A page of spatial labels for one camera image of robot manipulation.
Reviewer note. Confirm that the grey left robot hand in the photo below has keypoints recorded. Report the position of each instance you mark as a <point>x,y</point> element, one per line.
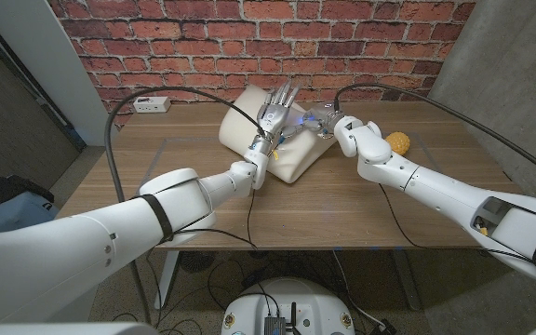
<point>270,118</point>

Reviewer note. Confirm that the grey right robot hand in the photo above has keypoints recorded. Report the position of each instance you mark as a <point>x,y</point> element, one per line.
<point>317,120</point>

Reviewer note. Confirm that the white memory foam sheet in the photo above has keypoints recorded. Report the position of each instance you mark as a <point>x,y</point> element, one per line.
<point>296,158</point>

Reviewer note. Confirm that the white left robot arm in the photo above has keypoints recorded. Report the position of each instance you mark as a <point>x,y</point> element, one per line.
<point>110,237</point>

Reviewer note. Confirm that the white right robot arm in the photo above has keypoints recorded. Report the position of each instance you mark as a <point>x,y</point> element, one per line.
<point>435,181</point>

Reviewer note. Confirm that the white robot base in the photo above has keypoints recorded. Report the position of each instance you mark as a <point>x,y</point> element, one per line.
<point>305,302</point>

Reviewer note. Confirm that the yellow bumpy toy fruit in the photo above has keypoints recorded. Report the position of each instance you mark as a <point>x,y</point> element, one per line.
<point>398,142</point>

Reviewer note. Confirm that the red brick printed backdrop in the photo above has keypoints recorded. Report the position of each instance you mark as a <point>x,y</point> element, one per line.
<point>268,46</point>

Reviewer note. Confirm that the white power strip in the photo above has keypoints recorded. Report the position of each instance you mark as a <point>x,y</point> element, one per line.
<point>151,104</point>

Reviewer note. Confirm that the black round floor object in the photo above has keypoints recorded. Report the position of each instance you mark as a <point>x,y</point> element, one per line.
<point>196,261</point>

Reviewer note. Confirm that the grey table leg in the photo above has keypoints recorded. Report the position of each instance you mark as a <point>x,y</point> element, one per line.
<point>406,279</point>

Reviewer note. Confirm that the white table leg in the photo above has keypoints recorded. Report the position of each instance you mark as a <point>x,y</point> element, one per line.
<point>165,279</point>

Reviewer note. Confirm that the grey electronics box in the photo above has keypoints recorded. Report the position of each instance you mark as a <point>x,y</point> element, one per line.
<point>275,326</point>

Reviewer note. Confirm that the white partition panel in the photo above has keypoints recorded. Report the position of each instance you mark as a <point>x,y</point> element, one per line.
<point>49,70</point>

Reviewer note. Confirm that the white robot chest cover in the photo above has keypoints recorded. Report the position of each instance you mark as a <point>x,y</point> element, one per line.
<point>63,329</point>

